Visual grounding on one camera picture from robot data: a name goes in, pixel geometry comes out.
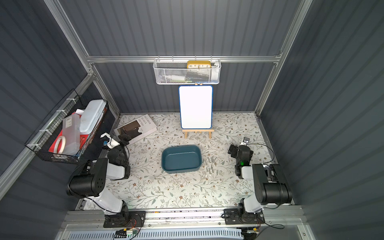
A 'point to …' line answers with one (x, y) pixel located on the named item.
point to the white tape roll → (64, 143)
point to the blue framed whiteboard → (196, 103)
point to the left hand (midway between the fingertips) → (115, 132)
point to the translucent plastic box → (71, 131)
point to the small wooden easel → (209, 131)
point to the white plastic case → (91, 110)
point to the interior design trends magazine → (137, 129)
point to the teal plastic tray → (178, 158)
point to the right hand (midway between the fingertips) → (244, 146)
